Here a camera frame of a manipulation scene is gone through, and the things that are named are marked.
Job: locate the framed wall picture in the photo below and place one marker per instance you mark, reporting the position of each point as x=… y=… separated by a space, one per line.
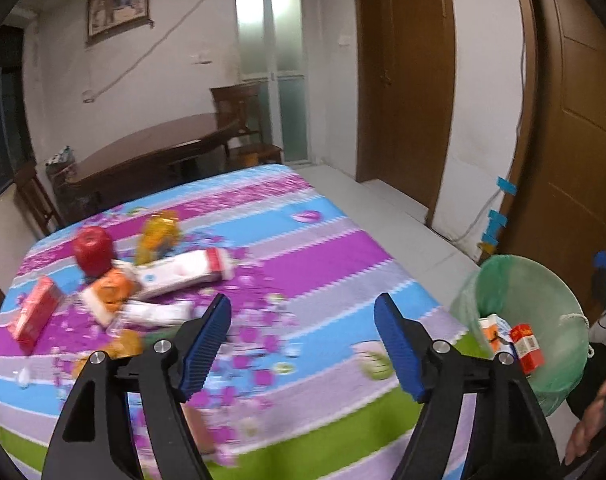
x=118 y=7

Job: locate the red paper box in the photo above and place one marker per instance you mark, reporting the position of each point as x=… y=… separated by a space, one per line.
x=33 y=315

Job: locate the brown wooden door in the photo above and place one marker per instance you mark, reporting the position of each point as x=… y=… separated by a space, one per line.
x=413 y=85
x=568 y=110

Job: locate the chair with dark clothes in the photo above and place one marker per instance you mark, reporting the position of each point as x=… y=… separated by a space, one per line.
x=62 y=161

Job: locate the white wall socket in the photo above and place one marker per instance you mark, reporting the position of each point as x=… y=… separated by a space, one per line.
x=342 y=40

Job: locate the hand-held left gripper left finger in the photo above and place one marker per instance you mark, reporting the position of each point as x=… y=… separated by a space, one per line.
x=203 y=350

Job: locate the crumpled orange yellow wrapper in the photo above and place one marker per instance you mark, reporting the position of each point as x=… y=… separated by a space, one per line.
x=125 y=344

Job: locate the red apple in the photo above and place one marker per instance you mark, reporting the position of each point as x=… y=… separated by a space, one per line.
x=92 y=250

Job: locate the red cigarette box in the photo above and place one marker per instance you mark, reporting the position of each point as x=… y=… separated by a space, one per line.
x=527 y=347

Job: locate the dark window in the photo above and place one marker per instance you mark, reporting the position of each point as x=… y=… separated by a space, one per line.
x=3 y=125

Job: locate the white box with red end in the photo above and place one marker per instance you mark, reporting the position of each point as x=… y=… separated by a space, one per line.
x=183 y=270

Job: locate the white printed packet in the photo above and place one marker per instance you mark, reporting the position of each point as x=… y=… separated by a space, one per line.
x=153 y=312

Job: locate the frosted glass door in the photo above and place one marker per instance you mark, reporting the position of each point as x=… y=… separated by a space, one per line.
x=273 y=70

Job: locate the yellow clear wrapper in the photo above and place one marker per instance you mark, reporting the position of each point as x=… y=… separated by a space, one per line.
x=158 y=235

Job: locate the blue tape strip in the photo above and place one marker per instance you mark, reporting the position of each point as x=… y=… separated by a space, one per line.
x=495 y=225
x=507 y=186

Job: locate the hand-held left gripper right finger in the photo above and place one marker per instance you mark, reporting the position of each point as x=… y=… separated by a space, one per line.
x=400 y=350

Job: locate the bin with green bag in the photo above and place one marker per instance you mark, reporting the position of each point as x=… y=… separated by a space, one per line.
x=533 y=280

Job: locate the white orange carton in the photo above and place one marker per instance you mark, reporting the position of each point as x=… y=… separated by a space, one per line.
x=490 y=332

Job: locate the person's right hand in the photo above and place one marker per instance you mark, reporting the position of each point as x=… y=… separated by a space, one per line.
x=590 y=425

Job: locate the wooden chair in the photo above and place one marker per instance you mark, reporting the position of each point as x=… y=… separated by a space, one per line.
x=240 y=115
x=35 y=200

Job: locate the white wall switch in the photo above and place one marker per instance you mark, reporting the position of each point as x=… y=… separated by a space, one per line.
x=201 y=58

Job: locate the orange white snack wrapper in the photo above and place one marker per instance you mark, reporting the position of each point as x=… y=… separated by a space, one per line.
x=110 y=287

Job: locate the round dark wooden table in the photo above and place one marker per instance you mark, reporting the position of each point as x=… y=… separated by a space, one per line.
x=148 y=145

